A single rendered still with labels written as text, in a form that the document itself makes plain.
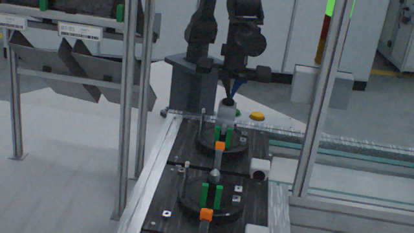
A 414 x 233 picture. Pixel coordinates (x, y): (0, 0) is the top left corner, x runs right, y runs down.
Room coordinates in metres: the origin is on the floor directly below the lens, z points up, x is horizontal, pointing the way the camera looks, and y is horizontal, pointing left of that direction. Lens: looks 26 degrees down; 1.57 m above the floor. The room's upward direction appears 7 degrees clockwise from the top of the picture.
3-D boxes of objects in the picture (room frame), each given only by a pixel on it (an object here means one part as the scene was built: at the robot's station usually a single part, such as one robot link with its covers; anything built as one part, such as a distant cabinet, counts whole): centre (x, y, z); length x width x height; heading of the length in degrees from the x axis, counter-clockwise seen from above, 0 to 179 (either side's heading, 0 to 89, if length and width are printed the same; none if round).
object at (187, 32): (1.46, 0.05, 1.15); 0.09 x 0.07 x 0.06; 110
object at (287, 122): (1.32, -0.15, 0.93); 0.21 x 0.07 x 0.06; 86
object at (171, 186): (0.85, -0.03, 1.01); 0.24 x 0.24 x 0.13; 86
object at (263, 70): (1.18, -0.05, 1.18); 0.19 x 0.06 x 0.08; 86
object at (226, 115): (1.10, -0.05, 1.06); 0.08 x 0.04 x 0.07; 176
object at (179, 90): (1.47, 0.05, 0.96); 0.15 x 0.15 x 0.20; 51
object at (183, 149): (1.11, -0.05, 0.96); 0.24 x 0.24 x 0.02; 86
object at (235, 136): (1.11, -0.05, 0.98); 0.14 x 0.14 x 0.02
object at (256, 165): (1.00, -0.14, 0.97); 0.05 x 0.05 x 0.04; 86
